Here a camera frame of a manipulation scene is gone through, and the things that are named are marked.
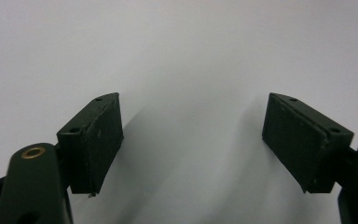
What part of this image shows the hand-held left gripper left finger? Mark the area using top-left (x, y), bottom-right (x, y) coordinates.
top-left (56, 91), bottom-right (125, 198)

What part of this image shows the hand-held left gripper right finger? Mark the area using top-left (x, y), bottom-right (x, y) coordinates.
top-left (261, 91), bottom-right (355, 194)

